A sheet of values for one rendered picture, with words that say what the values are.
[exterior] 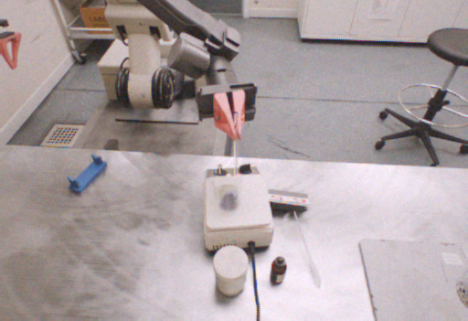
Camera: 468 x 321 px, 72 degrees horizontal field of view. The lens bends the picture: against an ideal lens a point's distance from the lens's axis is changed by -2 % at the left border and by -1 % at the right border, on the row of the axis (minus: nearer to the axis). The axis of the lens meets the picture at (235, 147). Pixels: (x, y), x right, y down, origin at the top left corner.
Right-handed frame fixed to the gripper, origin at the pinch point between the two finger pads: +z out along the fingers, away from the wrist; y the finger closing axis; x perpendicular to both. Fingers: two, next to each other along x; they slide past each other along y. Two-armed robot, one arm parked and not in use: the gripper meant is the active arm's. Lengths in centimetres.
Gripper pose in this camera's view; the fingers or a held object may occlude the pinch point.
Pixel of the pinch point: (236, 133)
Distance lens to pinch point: 50.4
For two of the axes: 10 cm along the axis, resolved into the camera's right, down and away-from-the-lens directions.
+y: 9.8, -1.3, 1.4
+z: 1.9, 6.9, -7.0
